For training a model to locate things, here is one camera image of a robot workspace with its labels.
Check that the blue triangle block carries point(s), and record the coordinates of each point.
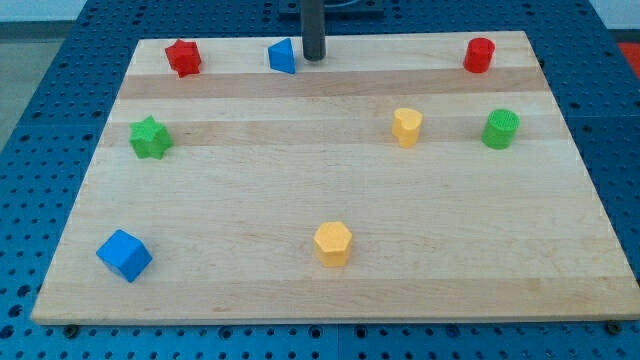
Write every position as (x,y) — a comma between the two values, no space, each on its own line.
(281,57)

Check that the blue cube block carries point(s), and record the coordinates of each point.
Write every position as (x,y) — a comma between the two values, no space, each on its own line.
(124,255)

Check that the yellow hexagon block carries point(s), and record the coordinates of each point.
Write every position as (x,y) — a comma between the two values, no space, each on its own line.
(333,244)

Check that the wooden board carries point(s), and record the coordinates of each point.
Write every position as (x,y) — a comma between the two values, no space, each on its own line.
(448,230)

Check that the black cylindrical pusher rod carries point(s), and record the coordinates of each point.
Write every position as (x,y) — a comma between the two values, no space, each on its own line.
(312,15)

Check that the green star block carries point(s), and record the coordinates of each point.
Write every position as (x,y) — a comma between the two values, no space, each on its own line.
(149,138)

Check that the red star block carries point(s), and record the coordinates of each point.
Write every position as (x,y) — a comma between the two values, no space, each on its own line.
(184,57)

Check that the green cylinder block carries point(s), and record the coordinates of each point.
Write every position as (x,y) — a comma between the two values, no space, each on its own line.
(500,129)

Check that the red cylinder block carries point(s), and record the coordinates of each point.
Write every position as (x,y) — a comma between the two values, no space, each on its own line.
(479,54)

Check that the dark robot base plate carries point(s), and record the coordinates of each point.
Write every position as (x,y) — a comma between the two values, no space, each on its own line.
(290,9)

